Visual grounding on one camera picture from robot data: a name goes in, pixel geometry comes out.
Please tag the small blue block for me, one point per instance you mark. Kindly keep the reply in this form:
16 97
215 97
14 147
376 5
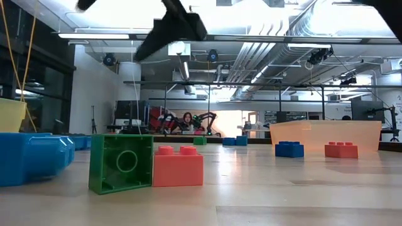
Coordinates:
289 150
241 141
229 142

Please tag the black wall screen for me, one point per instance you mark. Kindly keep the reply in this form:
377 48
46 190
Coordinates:
130 110

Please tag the small green block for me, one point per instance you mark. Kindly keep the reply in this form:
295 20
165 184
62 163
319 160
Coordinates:
100 166
200 141

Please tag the large blue block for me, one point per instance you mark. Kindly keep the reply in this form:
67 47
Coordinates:
28 160

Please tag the black ceiling mounted device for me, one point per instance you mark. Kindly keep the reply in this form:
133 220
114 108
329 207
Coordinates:
348 81
320 56

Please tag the black metal table frame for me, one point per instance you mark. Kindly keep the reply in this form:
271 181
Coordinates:
176 139

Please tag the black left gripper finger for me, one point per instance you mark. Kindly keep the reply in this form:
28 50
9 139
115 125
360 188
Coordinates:
176 28
86 3

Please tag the white ceiling box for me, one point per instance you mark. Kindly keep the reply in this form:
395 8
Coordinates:
179 48

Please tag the translucent orange plastic bin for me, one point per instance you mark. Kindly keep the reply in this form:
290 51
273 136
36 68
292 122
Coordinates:
314 133

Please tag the black tripod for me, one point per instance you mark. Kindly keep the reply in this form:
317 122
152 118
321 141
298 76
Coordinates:
93 119

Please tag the ceiling light strip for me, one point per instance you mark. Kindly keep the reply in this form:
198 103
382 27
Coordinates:
94 36
306 46

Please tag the black round ceiling device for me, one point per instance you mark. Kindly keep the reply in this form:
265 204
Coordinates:
213 55
109 59

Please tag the black overhead crossbar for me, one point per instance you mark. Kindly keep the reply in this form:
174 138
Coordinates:
251 38

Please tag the small orange block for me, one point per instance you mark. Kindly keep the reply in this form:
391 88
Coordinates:
177 169
341 151

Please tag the person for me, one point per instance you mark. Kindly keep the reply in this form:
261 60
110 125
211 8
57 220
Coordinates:
346 118
187 122

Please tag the black pipe rack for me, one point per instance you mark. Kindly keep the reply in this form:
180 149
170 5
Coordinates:
194 83

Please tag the translucent yellow plastic bin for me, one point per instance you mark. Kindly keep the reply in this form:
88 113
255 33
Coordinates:
11 114

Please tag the red chair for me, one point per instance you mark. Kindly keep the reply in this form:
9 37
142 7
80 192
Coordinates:
156 119

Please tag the black monitor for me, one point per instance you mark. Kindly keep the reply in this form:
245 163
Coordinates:
367 111

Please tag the black background robot arm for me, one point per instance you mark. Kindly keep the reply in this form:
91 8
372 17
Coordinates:
207 116
166 120

